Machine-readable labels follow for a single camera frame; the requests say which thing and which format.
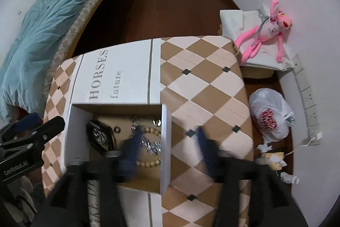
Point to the yellow tissue pack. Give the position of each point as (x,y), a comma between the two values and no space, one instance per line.
(272,157)

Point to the small white bottle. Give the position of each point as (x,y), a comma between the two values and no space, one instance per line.
(289,178)

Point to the black bangle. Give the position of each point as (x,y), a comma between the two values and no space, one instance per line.
(91,128)

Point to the white power strip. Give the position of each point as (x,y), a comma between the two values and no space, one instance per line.
(309,110)

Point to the white plastic bag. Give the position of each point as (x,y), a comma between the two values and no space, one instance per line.
(268,104)

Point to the checked brown tablecloth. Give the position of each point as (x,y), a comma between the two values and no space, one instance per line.
(202,88)

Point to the crumpled white tissue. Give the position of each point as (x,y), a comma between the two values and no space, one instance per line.
(264,147)

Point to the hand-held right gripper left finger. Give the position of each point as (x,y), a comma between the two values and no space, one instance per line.
(130,155)

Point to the bed with patterned sheet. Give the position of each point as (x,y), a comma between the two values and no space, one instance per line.
(79,22)

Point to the white cardboard box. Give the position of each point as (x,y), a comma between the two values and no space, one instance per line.
(79,131)

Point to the blue blanket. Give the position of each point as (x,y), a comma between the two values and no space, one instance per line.
(47,35)

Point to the pink plush toy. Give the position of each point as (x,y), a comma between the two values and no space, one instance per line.
(265,30)

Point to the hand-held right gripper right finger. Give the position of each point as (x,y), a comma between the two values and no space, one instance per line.
(209,157)

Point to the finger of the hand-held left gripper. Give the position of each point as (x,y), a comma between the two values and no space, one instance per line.
(29,122)
(47,130)

